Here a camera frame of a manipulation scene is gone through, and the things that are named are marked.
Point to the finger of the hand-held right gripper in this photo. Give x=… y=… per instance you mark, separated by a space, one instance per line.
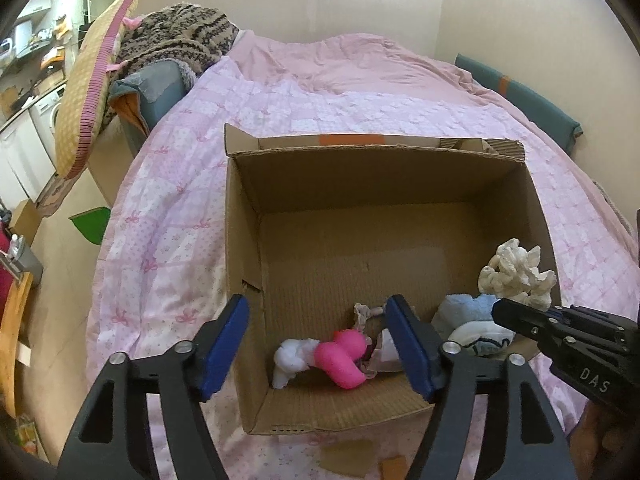
x=517 y=317
x=585 y=316

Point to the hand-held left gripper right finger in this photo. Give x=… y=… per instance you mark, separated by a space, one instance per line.
x=410 y=345

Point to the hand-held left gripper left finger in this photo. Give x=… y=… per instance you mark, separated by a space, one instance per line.
x=225 y=345

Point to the clear plastic bag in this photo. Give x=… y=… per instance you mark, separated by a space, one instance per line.
x=387 y=355

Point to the light blue sock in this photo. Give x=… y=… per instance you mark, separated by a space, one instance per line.
x=470 y=310

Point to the white plush toy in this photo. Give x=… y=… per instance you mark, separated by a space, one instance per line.
x=292 y=357

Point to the brown cardboard box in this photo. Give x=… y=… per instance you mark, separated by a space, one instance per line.
x=350 y=240

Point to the person's right hand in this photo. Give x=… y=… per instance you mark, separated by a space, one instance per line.
x=595 y=435

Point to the tan cardboard strip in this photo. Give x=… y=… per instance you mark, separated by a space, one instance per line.
x=395 y=469

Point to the brown cardboard piece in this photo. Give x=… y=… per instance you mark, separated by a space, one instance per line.
x=347 y=460

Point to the green leaf-shaped mat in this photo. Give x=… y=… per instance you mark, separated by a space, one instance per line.
x=92 y=225

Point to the teal bed board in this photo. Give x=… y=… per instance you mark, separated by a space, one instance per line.
x=530 y=105

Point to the grey box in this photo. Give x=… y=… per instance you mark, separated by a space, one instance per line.
x=27 y=260

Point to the patterned floor mat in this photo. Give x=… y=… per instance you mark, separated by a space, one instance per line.
x=50 y=197

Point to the red cloth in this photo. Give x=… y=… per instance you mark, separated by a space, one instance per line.
x=5 y=270

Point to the pink patterned bed blanket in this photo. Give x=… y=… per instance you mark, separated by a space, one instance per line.
x=375 y=85

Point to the blue-grey cushion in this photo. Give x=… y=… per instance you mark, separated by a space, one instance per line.
x=150 y=85

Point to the white kitchen cabinet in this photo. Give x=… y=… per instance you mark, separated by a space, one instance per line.
x=15 y=160

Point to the yellow cushion with pink trim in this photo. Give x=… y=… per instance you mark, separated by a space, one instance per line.
x=85 y=90

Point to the white washing machine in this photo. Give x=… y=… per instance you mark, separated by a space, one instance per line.
x=47 y=110

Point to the patterned knitted blanket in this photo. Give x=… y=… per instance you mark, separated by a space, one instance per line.
x=175 y=35

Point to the white upper cabinets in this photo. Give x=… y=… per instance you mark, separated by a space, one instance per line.
x=37 y=4

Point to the wooden chair frame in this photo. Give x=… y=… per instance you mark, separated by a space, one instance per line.
x=15 y=320

